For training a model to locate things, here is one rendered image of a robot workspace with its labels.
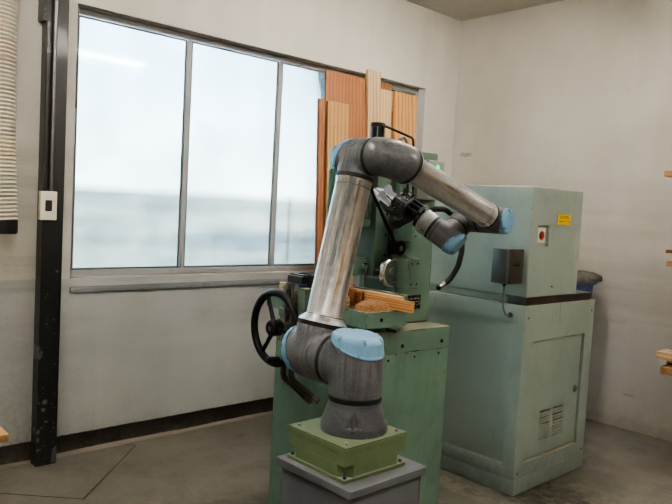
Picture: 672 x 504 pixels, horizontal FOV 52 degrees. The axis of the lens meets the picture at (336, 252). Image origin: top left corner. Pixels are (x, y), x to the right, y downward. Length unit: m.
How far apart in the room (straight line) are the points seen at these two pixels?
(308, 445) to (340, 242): 0.59
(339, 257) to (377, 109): 2.60
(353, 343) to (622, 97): 3.15
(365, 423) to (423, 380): 0.98
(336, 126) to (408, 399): 2.00
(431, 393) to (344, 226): 1.10
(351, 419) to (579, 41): 3.48
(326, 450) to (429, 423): 1.11
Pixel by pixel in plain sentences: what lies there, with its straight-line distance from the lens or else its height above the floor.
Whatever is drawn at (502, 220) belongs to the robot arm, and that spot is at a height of 1.25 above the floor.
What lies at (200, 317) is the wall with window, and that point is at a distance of 3.88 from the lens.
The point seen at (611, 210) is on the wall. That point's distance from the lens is 4.61.
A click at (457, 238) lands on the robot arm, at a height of 1.18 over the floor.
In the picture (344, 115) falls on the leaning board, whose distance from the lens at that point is 4.31.
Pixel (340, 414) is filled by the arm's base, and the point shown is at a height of 0.71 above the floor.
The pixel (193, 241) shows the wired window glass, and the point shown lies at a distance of 3.89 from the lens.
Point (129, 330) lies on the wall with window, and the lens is 3.69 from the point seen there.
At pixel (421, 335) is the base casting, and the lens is 2.81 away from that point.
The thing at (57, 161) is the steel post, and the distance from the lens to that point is 3.39.
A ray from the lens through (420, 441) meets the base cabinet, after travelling 2.94.
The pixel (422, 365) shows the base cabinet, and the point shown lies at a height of 0.65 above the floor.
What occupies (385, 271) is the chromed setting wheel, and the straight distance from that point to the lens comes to 2.72.
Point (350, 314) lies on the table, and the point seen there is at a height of 0.88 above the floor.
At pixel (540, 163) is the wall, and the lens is 4.86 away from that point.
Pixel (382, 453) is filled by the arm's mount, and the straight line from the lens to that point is 1.96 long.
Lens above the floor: 1.26
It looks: 4 degrees down
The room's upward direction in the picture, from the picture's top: 3 degrees clockwise
